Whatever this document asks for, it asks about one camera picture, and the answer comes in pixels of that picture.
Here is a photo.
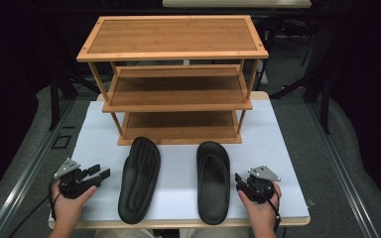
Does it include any person's right hand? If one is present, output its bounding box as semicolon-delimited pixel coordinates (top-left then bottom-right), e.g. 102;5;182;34
237;181;283;232

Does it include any white table mat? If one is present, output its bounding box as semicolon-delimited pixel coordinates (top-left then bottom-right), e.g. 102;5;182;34
49;98;311;221

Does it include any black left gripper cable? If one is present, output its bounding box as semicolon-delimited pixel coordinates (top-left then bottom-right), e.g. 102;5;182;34
8;177;63;238

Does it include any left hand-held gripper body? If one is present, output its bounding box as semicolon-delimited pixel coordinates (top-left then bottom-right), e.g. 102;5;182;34
53;158;97;199

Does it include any metal floor rail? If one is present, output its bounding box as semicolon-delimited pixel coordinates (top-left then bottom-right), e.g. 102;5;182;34
0;98;77;238
311;102;381;238

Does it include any black slipper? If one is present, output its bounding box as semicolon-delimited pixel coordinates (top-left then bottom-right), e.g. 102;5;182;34
195;141;231;226
117;136;162;225

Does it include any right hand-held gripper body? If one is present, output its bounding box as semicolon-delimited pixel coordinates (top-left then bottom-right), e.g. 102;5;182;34
242;165;282;204

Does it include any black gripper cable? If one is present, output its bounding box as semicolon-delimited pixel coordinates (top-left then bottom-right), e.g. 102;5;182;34
8;177;63;238
262;189;283;234

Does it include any black metal stand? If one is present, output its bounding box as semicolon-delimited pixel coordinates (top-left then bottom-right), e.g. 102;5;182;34
269;65;332;135
48;70;101;132

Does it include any three-tier wooden shoe rack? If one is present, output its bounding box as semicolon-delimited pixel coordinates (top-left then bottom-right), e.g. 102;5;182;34
75;14;270;147

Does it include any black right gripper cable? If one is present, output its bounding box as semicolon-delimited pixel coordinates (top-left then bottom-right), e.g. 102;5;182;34
262;189;283;234

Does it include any person's left hand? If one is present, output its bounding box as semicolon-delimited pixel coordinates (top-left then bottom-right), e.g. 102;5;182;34
51;179;97;231

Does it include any beige background table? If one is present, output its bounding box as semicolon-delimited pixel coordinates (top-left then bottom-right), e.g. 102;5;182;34
162;0;313;9

